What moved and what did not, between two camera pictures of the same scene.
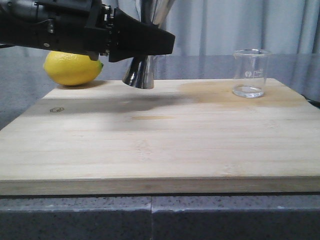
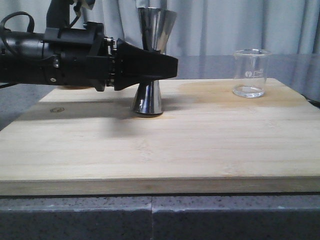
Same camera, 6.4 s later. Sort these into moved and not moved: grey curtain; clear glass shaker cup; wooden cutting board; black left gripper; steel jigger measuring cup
Moved: black left gripper; steel jigger measuring cup
Not moved: clear glass shaker cup; wooden cutting board; grey curtain
